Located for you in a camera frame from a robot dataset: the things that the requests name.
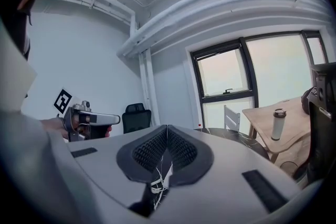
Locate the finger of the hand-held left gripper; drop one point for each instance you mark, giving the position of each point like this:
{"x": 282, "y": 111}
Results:
{"x": 105, "y": 118}

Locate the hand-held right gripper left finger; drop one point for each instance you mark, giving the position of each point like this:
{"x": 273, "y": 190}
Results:
{"x": 105, "y": 160}

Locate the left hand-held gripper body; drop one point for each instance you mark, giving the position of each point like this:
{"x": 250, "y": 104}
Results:
{"x": 70, "y": 123}

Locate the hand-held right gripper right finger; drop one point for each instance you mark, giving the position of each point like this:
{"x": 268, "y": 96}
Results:
{"x": 223, "y": 173}

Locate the person's left forearm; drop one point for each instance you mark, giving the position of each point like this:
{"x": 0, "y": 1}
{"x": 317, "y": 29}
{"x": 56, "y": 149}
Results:
{"x": 52, "y": 123}

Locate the person's left hand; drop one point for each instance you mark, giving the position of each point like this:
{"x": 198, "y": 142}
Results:
{"x": 107, "y": 131}

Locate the black office chair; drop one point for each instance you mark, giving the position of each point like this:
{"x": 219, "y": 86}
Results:
{"x": 136, "y": 118}

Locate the white slatted chair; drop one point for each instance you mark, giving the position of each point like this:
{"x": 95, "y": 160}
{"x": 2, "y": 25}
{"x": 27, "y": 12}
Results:
{"x": 232, "y": 119}

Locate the white tumbler with dark lid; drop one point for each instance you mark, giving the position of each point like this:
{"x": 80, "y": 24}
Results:
{"x": 278, "y": 126}

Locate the light wooden table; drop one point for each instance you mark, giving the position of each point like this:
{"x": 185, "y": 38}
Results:
{"x": 291, "y": 118}

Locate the black-framed window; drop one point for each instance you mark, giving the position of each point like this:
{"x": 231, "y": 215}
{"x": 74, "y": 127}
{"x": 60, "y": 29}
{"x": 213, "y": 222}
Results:
{"x": 252, "y": 70}

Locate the person's dark top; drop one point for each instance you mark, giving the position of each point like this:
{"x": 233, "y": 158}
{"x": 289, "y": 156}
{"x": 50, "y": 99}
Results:
{"x": 15, "y": 31}

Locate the black helmet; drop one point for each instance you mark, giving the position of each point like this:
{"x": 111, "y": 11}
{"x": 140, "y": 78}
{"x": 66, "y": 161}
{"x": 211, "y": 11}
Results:
{"x": 306, "y": 103}

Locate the thin white ceiling pipes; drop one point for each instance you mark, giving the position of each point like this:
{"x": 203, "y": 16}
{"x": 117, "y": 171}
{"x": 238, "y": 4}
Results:
{"x": 115, "y": 9}

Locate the white vertical wall pipes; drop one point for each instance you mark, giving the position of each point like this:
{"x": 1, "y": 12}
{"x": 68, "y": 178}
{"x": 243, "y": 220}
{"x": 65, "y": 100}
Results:
{"x": 148, "y": 86}

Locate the large white ceiling duct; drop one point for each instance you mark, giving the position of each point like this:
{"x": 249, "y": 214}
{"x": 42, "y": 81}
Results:
{"x": 210, "y": 5}

